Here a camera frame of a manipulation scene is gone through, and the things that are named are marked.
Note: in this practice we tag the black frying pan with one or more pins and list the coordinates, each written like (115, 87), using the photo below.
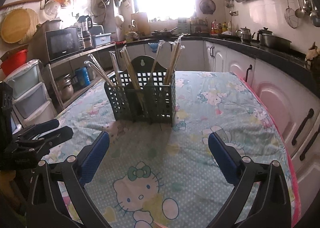
(163, 33)

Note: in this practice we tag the blue canister on shelf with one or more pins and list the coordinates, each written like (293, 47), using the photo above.
(82, 77)

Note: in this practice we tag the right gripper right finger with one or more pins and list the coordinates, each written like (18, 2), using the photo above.
(271, 206)

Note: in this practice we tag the steel pot on counter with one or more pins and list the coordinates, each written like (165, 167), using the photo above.
(267, 39)

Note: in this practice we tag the blue hanging cabinet bin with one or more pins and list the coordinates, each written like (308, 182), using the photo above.
(153, 47)

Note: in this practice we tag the hanging ladle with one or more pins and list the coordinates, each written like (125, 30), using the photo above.
(299, 12)

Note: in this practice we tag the blue plastic box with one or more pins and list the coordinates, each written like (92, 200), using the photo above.
(101, 39)

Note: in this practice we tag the floral Hello Kitty tablecloth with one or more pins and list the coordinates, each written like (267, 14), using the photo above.
(164, 173)

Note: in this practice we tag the round bamboo tray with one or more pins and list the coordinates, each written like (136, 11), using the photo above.
(19, 26)

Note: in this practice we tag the steel pot on shelf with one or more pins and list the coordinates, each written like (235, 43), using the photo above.
(64, 85)

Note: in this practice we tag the dark green utensil basket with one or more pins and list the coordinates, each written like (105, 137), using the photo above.
(152, 102)

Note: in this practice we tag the wooden shelf unit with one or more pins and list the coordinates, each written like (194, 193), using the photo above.
(69, 65)

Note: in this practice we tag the black microwave oven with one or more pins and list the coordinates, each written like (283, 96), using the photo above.
(64, 42)

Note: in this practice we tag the plastic drawer unit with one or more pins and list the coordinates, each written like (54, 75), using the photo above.
(31, 101)

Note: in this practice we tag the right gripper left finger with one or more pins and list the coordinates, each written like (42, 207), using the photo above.
(46, 206)

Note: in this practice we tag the blender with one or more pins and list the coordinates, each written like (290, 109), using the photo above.
(85, 23)

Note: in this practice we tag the hanging strainer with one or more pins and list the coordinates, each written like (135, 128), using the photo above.
(290, 17)

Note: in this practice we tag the red plastic basin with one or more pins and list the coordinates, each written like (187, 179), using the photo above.
(14, 62)

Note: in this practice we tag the steel kettle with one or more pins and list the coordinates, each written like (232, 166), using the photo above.
(245, 34)

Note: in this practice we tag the wooden rolling pin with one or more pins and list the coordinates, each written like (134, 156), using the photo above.
(5, 6)

